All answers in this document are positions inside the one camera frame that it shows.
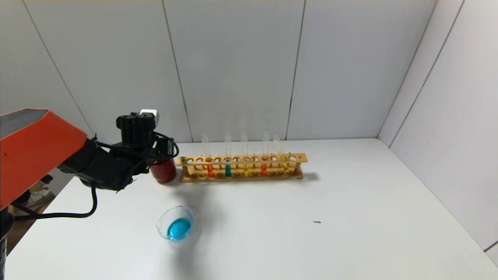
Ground red liquid glass test tube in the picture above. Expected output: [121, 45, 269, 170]
[262, 131, 270, 176]
[202, 133, 215, 178]

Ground yellow liquid glass test tube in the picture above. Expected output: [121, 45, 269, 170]
[273, 135, 291, 173]
[241, 131, 250, 176]

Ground blue liquid glass test tube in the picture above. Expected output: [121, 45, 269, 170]
[224, 132, 233, 177]

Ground wooden test tube rack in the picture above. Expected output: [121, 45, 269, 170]
[177, 153, 308, 183]

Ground dark red plastic cup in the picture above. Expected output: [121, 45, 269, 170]
[150, 157, 178, 184]

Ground clear glass beaker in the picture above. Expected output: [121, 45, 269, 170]
[156, 205, 200, 249]

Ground grey sneaker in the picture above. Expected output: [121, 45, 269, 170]
[18, 186, 52, 212]

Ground black chair leg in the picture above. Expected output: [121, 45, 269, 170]
[10, 203, 41, 218]

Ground thin black looped cable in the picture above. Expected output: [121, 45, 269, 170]
[95, 131, 180, 173]

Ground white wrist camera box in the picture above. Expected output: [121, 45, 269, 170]
[139, 109, 159, 128]

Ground thick black hanging cable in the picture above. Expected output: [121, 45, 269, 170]
[14, 183, 98, 221]

